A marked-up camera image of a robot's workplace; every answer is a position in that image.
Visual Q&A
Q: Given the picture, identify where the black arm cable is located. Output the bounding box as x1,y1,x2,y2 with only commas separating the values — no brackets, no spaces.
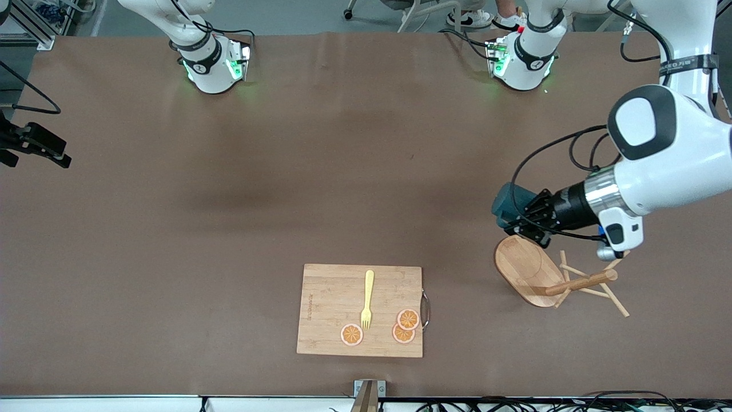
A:
0,60,62,115
511,0,675,241

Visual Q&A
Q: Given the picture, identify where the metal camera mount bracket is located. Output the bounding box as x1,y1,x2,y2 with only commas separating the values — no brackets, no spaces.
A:
353,379,387,412

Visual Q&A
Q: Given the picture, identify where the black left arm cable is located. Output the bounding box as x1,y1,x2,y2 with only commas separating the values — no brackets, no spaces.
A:
511,0,675,241

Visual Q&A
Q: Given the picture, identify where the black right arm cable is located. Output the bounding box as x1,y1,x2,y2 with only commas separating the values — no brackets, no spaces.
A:
0,60,62,115

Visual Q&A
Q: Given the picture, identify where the dark teal mug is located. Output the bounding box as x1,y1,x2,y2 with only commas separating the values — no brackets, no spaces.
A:
491,183,539,231

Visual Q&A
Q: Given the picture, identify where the white table edge rail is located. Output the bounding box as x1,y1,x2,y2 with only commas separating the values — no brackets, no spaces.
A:
0,395,732,412

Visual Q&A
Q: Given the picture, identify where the bamboo cutting board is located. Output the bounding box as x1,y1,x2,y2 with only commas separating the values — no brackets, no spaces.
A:
296,263,431,359

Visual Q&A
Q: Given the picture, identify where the black cable bundle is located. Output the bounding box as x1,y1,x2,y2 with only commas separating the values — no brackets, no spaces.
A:
417,391,732,412

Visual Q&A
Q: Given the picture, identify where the wooden mug tree rack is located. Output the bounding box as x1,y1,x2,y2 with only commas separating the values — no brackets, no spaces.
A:
494,235,631,318

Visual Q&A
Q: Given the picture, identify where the yellow plastic fork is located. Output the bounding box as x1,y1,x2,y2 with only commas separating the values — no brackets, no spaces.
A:
360,270,376,331

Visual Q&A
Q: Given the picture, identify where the aluminium frame post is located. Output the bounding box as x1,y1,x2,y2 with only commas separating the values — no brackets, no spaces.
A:
0,0,56,51

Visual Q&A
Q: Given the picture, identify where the office chair base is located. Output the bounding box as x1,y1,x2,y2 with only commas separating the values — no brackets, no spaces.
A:
343,0,464,33

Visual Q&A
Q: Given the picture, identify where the white black sneaker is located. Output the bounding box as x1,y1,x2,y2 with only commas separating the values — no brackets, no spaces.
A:
446,10,494,29
492,11,530,31

